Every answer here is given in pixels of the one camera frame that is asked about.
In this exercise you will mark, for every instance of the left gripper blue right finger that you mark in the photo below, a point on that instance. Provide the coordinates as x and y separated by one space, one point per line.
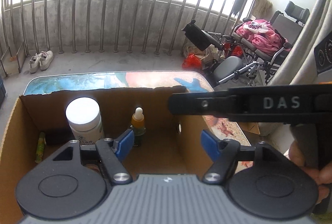
210 144

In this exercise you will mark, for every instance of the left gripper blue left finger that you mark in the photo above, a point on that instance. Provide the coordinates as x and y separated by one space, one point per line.
123 144

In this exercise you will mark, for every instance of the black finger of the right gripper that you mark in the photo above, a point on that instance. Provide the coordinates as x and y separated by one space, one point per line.
218 103

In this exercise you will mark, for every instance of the green dropper bottle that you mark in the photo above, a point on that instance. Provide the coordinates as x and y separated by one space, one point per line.
138 126

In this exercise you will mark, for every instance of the person's right hand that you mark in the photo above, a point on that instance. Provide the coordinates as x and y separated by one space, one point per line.
322 177

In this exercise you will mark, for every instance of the brown cardboard box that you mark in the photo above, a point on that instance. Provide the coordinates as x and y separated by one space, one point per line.
42 123

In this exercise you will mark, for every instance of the beige curtain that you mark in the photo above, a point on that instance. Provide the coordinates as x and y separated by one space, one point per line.
299 66

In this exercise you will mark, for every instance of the wheelchair with grey seat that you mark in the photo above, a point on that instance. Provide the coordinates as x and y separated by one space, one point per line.
230 56

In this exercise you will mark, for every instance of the red plastic bag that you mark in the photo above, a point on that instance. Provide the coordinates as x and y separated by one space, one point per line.
192 62

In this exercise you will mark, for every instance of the white supplement bottle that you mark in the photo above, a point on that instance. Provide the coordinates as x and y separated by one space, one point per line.
84 118

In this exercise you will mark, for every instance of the pink blanket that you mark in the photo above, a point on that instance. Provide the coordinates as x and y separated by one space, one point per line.
261 34

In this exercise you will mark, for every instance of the white sneakers pair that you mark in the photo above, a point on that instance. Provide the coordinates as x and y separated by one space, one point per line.
40 61

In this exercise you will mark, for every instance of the metal balcony railing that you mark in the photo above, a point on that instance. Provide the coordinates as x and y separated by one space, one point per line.
30 26

